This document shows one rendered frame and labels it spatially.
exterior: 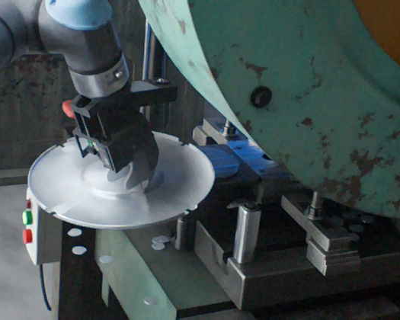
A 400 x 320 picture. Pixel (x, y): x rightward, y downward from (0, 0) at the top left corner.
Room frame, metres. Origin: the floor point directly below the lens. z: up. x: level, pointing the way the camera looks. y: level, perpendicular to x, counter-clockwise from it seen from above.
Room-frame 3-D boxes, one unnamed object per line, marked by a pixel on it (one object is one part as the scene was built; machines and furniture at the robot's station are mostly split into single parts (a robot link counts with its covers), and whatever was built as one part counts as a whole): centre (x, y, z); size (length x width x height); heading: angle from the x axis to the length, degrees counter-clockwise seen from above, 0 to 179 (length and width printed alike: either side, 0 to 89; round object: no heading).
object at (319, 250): (1.24, -0.20, 0.76); 0.17 x 0.06 x 0.10; 26
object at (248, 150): (1.39, -0.12, 0.76); 0.15 x 0.09 x 0.05; 26
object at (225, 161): (1.31, 0.03, 0.72); 0.25 x 0.14 x 0.14; 116
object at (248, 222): (1.18, -0.09, 0.75); 0.03 x 0.03 x 0.10; 26
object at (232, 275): (1.39, -0.13, 0.68); 0.45 x 0.30 x 0.06; 26
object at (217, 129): (1.54, -0.05, 0.76); 0.17 x 0.06 x 0.10; 26
